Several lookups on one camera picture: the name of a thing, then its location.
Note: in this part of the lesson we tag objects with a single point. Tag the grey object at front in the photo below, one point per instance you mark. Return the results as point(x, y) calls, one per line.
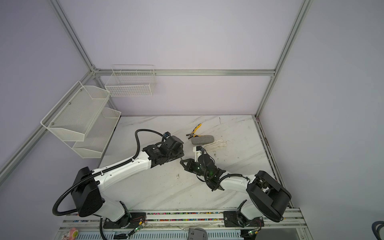
point(197, 234)

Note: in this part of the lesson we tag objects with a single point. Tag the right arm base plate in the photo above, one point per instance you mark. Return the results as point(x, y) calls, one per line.
point(236, 219)

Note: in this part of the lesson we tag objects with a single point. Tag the white yellow-cuffed work glove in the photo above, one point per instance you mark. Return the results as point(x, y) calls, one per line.
point(216, 145)

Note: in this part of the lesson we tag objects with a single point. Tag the yellow black pliers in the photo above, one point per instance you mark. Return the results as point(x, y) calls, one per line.
point(193, 133)

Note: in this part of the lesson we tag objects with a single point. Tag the white wire basket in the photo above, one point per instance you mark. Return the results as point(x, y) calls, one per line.
point(131, 81)

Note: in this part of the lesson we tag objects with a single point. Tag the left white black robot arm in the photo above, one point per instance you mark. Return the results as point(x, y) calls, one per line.
point(89, 197)

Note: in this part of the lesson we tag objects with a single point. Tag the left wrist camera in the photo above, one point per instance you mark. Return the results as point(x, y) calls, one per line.
point(165, 136)

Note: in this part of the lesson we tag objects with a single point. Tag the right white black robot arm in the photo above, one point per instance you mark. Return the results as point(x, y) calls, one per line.
point(268, 197)

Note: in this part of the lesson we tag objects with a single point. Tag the aluminium frame structure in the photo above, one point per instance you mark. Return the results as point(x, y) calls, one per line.
point(11, 165)

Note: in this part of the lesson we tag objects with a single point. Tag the pink toy object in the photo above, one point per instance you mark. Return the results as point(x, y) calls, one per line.
point(72, 234)

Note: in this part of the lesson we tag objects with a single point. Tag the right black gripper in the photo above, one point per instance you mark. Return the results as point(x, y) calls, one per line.
point(189, 162)

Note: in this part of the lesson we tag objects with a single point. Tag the grey oval felt case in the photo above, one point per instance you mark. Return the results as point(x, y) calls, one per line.
point(202, 140)

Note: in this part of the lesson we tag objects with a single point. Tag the front aluminium rail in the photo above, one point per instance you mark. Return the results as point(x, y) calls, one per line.
point(174, 225)

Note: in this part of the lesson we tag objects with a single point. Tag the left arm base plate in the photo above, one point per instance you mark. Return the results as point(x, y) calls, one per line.
point(126, 222)

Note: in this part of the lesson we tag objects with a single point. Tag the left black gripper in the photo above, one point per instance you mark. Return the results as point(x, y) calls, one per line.
point(181, 153)

